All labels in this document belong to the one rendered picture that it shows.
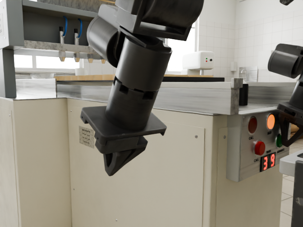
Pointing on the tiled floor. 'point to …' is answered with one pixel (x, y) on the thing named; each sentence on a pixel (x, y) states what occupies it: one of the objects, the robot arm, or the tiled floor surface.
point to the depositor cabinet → (34, 162)
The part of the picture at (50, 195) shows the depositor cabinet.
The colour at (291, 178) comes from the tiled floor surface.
